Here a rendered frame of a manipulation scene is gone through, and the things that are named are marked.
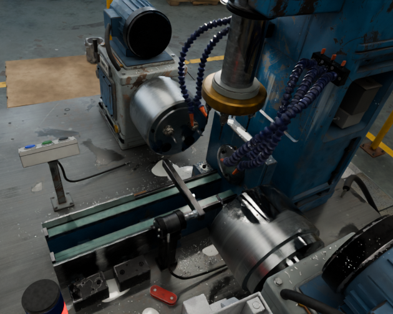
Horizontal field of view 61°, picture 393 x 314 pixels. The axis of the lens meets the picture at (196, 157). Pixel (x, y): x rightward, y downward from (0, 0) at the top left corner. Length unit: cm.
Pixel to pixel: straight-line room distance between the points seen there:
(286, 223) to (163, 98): 61
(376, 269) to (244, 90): 51
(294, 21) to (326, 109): 26
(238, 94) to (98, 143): 83
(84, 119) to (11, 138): 32
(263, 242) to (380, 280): 28
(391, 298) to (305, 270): 21
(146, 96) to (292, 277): 78
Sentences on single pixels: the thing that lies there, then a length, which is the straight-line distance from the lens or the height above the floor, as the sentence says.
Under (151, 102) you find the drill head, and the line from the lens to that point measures 118.
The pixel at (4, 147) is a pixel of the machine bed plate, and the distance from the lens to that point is 160.
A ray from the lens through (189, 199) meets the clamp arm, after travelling 100.
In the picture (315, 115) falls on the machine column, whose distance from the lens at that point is 98.
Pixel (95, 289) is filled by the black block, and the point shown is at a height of 86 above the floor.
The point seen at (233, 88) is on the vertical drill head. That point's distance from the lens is 88.
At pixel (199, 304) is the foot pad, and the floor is 138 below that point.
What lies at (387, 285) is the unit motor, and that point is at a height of 132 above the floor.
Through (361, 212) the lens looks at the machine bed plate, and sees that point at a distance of 152.
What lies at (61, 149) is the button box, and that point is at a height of 106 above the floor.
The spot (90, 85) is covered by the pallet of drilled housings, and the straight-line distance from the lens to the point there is 319.
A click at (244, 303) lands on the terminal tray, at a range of 39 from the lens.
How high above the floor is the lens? 179
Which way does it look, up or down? 42 degrees down
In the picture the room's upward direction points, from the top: 9 degrees clockwise
